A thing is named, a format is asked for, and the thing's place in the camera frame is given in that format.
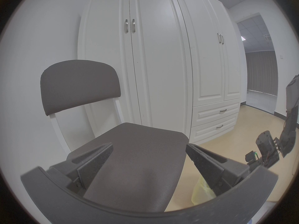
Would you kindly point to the grey and white chair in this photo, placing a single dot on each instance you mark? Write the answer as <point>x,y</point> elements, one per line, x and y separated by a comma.
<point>140,160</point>

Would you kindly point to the yellow plastic bag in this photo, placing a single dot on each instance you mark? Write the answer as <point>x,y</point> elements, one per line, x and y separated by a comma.
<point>200,192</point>

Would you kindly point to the grey curtain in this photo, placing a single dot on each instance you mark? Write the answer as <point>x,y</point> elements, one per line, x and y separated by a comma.
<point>261,73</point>

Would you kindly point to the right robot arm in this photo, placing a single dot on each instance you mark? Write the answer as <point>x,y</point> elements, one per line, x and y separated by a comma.
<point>265,141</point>

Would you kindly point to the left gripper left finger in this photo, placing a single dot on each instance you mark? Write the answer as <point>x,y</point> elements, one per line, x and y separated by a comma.
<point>93,164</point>

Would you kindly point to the white wardrobe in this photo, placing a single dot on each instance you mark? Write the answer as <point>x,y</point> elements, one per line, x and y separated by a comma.
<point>163,55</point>

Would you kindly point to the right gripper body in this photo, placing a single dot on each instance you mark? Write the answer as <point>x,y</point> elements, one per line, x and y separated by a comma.
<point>257,164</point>

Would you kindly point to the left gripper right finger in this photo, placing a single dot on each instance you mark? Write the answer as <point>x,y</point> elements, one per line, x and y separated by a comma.
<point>205,164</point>

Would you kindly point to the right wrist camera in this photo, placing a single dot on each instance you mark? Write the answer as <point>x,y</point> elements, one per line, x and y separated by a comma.
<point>251,156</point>

